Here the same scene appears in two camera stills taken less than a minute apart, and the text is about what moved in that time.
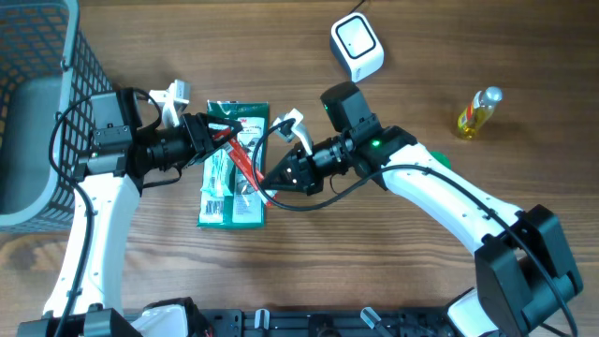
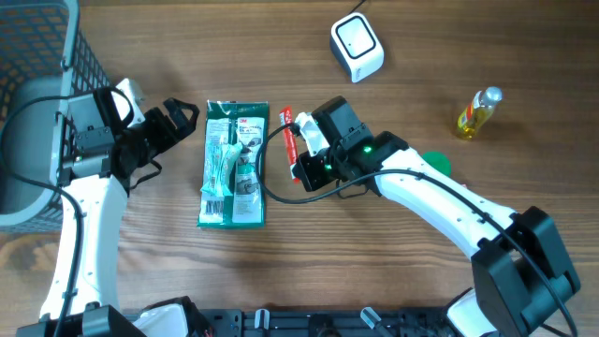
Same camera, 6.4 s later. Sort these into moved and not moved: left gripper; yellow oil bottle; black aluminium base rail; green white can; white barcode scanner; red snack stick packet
Moved: red snack stick packet; left gripper
Not moved: yellow oil bottle; black aluminium base rail; green white can; white barcode scanner
